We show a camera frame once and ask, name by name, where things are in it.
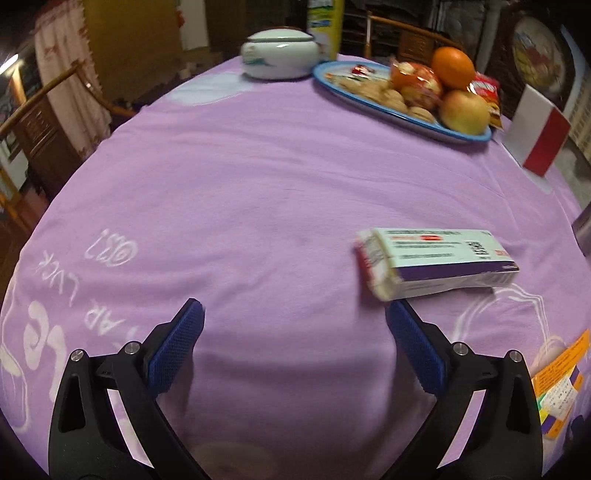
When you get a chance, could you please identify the round framed picture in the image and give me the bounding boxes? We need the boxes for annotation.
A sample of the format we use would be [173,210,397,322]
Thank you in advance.
[501,4,578,112]

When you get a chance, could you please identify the orange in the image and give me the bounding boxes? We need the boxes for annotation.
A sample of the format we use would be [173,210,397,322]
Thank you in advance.
[431,46,476,90]

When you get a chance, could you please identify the pile of walnuts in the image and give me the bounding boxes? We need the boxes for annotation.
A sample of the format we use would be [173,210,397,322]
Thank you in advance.
[325,71,437,123]

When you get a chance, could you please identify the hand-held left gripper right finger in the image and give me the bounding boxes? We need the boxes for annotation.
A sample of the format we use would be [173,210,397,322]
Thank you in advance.
[383,299,543,480]

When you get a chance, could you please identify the blue oval plate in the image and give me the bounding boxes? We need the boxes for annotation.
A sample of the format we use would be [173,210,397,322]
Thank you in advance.
[312,61,494,143]

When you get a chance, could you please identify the wooden armchair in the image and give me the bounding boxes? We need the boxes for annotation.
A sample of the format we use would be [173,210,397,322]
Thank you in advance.
[365,10,467,63]
[0,62,139,232]

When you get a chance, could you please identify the orange and white box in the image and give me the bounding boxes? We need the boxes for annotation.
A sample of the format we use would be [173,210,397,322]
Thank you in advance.
[531,329,591,437]

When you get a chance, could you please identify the purple tablecloth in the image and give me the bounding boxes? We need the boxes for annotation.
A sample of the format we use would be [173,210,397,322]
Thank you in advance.
[0,53,591,480]

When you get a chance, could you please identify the pink floral curtain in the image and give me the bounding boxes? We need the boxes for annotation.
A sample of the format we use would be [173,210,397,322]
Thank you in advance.
[34,0,114,158]

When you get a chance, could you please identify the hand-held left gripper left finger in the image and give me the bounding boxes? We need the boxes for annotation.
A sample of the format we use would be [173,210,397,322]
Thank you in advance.
[48,298,213,480]

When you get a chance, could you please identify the white ceramic lidded pot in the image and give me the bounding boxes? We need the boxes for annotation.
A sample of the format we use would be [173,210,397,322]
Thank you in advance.
[240,28,326,80]

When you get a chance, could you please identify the yellow green carton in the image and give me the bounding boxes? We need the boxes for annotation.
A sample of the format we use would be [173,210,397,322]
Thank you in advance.
[307,0,345,62]

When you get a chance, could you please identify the red snack packet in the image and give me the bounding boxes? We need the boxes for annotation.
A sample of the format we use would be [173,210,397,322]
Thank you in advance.
[468,71,504,130]

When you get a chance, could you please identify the white and purple box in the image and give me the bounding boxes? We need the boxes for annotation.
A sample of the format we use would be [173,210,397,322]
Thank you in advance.
[355,227,520,303]

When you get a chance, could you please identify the white and red box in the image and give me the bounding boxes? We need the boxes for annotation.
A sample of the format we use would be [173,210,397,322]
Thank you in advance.
[501,84,572,177]

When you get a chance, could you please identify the plastic wrapped apple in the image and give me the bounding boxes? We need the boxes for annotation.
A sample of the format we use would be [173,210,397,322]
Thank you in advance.
[390,62,444,112]

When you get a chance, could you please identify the yellow red apple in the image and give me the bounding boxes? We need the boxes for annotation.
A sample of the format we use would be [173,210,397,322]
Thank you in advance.
[438,89,491,136]

